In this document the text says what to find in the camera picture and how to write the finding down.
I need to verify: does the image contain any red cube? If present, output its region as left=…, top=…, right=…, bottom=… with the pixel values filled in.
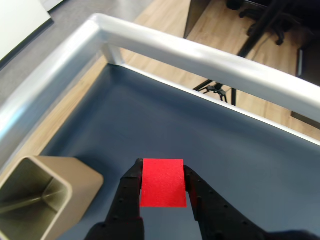
left=139, top=158, right=188, bottom=209

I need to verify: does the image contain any aluminium table rail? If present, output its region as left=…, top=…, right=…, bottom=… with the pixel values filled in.
left=0, top=12, right=320, bottom=174

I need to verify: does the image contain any beige square container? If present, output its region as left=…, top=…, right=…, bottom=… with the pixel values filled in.
left=0, top=155, right=105, bottom=240

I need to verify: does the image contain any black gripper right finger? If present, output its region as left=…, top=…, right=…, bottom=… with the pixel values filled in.
left=183, top=164, right=272, bottom=240

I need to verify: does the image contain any dark desk side panel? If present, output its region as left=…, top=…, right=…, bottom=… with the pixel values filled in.
left=183, top=0, right=211, bottom=40

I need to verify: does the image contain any black swivel chair base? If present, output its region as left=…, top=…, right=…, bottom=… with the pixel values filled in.
left=226, top=0, right=302, bottom=46

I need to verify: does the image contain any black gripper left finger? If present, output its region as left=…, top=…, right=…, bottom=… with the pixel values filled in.
left=86, top=157, right=146, bottom=240

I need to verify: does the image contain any black tripod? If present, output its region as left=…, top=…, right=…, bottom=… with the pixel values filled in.
left=192, top=0, right=278, bottom=107

